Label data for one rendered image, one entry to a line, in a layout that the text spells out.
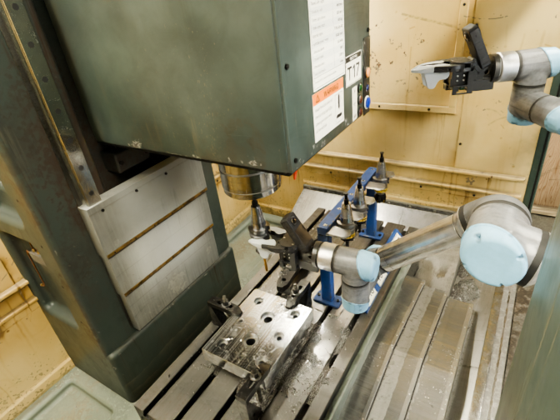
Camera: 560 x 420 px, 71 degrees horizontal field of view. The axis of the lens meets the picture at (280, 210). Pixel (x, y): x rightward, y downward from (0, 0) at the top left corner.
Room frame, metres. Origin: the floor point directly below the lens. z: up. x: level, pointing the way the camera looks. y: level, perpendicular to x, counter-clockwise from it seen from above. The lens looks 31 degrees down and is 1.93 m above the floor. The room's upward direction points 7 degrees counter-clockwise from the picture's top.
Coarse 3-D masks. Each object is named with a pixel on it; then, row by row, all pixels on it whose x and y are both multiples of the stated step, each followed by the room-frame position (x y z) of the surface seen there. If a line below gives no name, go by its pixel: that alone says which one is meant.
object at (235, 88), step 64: (64, 0) 1.04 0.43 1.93; (128, 0) 0.92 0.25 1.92; (192, 0) 0.82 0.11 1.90; (256, 0) 0.74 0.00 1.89; (128, 64) 0.95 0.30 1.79; (192, 64) 0.84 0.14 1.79; (256, 64) 0.75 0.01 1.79; (128, 128) 0.99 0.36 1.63; (192, 128) 0.86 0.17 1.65; (256, 128) 0.76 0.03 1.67
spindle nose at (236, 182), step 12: (228, 168) 0.87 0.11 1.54; (240, 168) 0.86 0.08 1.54; (228, 180) 0.88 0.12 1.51; (240, 180) 0.86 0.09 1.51; (252, 180) 0.86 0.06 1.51; (264, 180) 0.87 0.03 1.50; (276, 180) 0.89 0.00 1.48; (228, 192) 0.89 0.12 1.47; (240, 192) 0.86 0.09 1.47; (252, 192) 0.86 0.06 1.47; (264, 192) 0.87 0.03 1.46
